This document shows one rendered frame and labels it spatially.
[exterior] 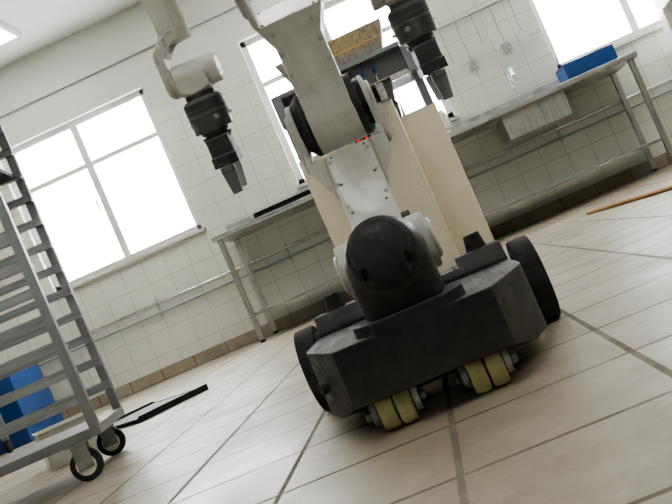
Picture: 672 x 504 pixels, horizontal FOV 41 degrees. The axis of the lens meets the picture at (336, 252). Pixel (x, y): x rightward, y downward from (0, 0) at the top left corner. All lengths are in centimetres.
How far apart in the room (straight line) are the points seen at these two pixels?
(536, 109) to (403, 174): 336
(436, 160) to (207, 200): 361
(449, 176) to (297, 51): 248
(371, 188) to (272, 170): 569
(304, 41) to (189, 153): 580
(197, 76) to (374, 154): 40
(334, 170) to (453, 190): 245
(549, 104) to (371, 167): 509
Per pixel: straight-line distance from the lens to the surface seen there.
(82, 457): 291
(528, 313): 167
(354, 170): 190
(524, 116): 690
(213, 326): 767
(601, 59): 712
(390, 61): 449
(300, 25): 194
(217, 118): 192
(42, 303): 290
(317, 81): 193
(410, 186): 365
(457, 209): 434
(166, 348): 779
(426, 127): 436
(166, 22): 195
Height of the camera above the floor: 30
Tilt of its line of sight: 1 degrees up
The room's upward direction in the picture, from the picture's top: 23 degrees counter-clockwise
